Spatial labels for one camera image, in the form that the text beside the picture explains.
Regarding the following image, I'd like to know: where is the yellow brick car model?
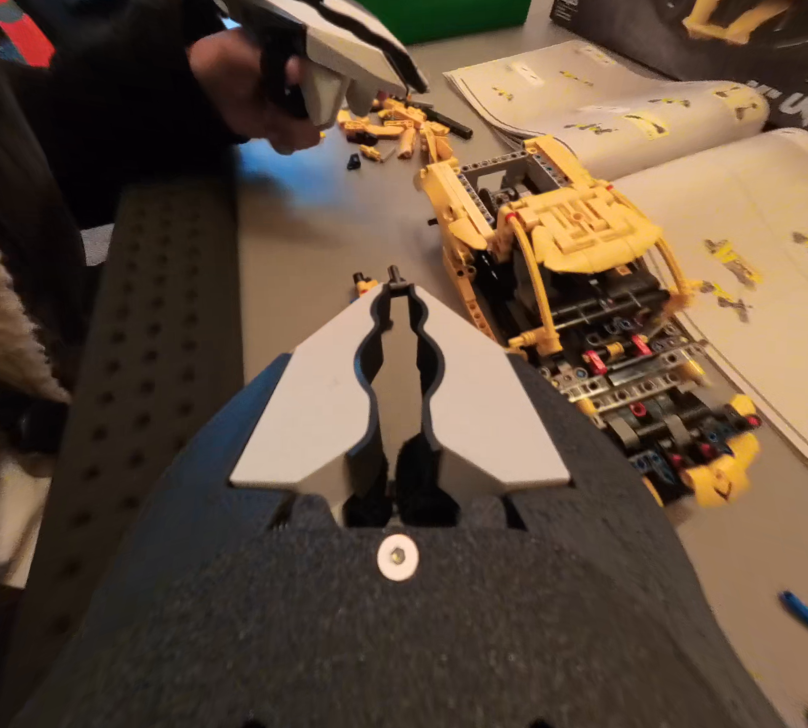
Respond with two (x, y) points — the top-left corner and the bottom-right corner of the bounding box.
(420, 135), (763, 509)

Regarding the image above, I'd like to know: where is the small yellow black brick assembly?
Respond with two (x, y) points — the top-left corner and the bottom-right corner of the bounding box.
(350, 264), (407, 300)

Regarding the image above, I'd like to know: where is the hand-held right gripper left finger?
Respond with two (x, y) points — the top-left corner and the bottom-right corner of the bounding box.
(229, 287), (396, 517)

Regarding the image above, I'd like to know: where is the grey desk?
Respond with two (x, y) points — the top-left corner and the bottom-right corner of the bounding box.
(234, 0), (808, 728)

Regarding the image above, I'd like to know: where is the toy car box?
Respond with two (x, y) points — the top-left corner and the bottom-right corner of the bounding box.
(552, 0), (808, 131)

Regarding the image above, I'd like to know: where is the open instruction booklet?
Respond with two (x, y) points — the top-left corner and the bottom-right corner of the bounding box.
(442, 38), (808, 459)

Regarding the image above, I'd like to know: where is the black perforated mat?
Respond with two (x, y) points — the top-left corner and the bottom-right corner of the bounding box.
(0, 167), (245, 706)

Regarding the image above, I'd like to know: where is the person's left forearm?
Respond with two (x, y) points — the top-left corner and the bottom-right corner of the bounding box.
(36, 0), (243, 227)

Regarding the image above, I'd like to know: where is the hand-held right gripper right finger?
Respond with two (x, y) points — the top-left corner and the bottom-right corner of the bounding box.
(399, 287), (573, 517)

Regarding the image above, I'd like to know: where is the pile of yellow brick pieces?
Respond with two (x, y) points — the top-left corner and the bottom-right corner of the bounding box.
(331, 95), (476, 169)

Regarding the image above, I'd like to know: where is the fleece-lined jacket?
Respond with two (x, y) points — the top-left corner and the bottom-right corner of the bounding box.
(0, 72), (117, 593)

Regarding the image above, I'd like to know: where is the person's left hand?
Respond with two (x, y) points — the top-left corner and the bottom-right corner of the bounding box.
(190, 28), (324, 156)

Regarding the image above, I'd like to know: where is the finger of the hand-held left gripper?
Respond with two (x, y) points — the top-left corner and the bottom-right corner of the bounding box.
(206, 0), (415, 99)
(250, 0), (430, 93)

